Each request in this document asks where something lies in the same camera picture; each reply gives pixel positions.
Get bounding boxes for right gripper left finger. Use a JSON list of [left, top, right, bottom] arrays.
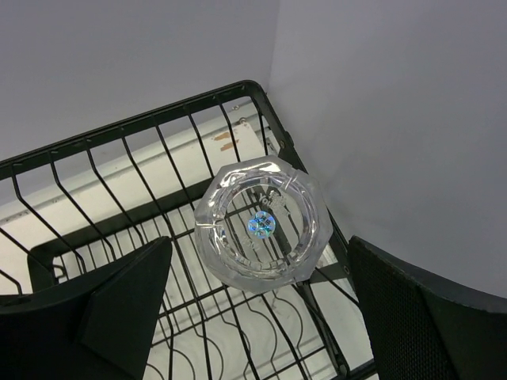
[[1, 237, 173, 379]]

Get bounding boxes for clear glass rack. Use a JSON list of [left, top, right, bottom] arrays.
[[194, 155, 333, 294]]

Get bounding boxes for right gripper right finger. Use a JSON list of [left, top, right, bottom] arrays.
[[348, 236, 506, 379]]

